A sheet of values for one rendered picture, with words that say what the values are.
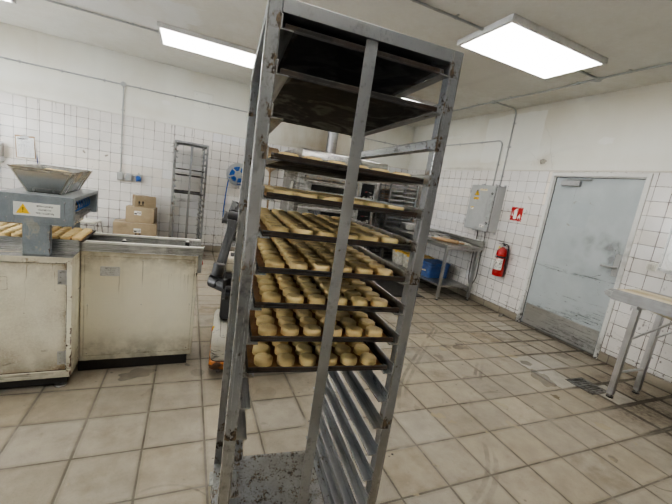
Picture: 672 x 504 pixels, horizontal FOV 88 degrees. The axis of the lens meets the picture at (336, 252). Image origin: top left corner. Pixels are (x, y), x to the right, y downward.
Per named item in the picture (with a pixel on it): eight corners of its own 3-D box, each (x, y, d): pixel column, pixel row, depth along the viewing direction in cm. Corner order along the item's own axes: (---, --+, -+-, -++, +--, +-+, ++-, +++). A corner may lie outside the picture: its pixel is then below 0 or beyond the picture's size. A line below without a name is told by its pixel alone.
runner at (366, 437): (317, 353, 164) (318, 347, 163) (323, 353, 165) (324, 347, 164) (368, 455, 104) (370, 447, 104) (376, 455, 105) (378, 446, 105)
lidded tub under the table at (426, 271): (413, 272, 609) (416, 257, 604) (434, 273, 629) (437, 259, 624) (427, 278, 575) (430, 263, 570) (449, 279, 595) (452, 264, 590)
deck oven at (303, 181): (287, 271, 576) (303, 147, 541) (272, 255, 684) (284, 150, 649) (369, 275, 638) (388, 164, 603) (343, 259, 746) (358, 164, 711)
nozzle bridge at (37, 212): (-4, 254, 185) (-5, 190, 179) (42, 231, 249) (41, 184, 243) (72, 257, 199) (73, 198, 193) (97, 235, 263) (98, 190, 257)
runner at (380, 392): (323, 317, 161) (324, 311, 160) (329, 317, 162) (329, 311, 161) (378, 402, 101) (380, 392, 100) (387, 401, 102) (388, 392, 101)
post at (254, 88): (213, 464, 161) (251, 74, 131) (220, 463, 162) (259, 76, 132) (213, 469, 158) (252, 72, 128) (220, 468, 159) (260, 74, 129)
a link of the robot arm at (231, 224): (245, 218, 199) (225, 213, 196) (246, 213, 194) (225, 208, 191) (226, 288, 179) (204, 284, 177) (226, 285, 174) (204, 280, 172)
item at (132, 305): (76, 373, 230) (78, 241, 215) (87, 349, 261) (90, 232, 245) (190, 364, 261) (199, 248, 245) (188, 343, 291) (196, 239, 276)
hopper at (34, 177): (7, 190, 187) (6, 164, 185) (41, 185, 237) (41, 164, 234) (72, 196, 200) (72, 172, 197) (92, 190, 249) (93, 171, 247)
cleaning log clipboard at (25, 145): (38, 164, 520) (38, 136, 513) (37, 164, 518) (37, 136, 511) (15, 161, 509) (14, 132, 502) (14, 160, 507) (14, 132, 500)
